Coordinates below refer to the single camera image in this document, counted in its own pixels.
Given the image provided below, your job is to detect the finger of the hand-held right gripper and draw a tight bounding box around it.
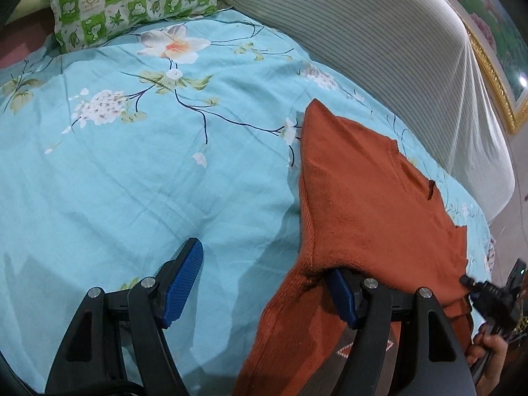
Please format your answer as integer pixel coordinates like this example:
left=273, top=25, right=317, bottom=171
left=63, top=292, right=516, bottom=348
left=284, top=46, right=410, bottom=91
left=459, top=274, right=512, bottom=320

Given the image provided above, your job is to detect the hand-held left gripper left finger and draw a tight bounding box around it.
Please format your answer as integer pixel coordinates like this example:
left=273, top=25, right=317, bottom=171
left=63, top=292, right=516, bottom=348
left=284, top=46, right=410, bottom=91
left=45, top=237, right=205, bottom=396

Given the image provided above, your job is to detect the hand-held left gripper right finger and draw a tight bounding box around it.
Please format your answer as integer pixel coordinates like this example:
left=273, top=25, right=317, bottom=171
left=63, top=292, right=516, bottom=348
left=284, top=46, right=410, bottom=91
left=328, top=267, right=477, bottom=396

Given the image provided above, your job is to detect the orange knitted sweater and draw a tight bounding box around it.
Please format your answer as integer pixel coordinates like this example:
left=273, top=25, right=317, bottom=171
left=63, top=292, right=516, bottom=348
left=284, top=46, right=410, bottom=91
left=233, top=99, right=475, bottom=396

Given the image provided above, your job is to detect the person's right hand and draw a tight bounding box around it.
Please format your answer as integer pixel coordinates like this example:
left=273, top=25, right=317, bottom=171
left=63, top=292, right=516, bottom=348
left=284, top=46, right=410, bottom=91
left=466, top=333, right=509, bottom=392

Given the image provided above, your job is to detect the light blue floral blanket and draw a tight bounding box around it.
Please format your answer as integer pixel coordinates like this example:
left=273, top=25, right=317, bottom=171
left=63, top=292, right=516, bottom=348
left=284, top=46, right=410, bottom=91
left=0, top=8, right=496, bottom=396

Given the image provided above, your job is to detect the grey striped bolster cushion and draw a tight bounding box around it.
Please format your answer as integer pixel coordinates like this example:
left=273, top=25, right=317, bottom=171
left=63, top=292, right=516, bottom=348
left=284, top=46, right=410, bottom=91
left=216, top=0, right=516, bottom=223

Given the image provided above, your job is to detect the gold framed flower picture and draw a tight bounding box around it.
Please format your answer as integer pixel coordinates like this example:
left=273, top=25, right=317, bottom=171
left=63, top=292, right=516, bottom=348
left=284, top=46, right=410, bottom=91
left=429, top=0, right=528, bottom=135

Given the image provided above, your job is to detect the green checkered pillow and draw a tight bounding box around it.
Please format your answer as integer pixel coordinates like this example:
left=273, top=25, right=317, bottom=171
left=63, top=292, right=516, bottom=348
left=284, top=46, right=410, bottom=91
left=49, top=0, right=219, bottom=54

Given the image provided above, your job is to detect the maroon bed sheet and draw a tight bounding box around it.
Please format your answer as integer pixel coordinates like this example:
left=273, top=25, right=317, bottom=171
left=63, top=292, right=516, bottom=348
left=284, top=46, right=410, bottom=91
left=0, top=12, right=60, bottom=71

